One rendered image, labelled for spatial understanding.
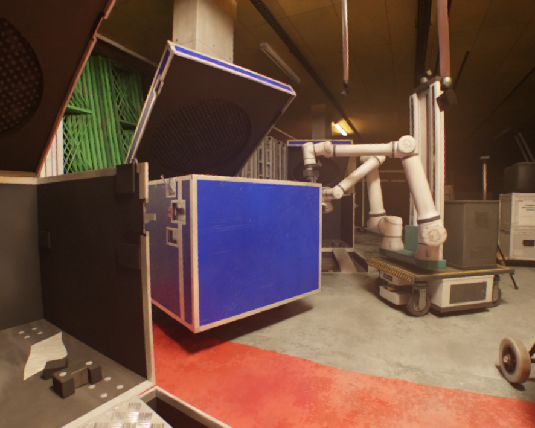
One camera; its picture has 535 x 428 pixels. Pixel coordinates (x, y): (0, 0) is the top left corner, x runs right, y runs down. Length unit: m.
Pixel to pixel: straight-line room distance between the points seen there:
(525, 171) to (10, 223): 4.98
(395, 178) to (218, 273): 7.23
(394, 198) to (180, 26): 6.64
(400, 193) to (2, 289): 8.07
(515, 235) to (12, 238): 4.83
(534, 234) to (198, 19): 4.55
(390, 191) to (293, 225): 6.56
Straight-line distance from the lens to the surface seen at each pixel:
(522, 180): 4.64
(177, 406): 1.17
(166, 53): 1.96
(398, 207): 8.44
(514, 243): 4.57
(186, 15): 3.54
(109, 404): 1.17
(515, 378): 1.75
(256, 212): 1.69
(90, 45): 1.55
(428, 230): 2.07
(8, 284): 1.93
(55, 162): 3.08
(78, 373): 1.27
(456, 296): 2.44
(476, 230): 2.57
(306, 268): 2.07
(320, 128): 7.55
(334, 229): 5.19
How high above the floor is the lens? 0.82
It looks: 2 degrees down
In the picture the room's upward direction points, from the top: straight up
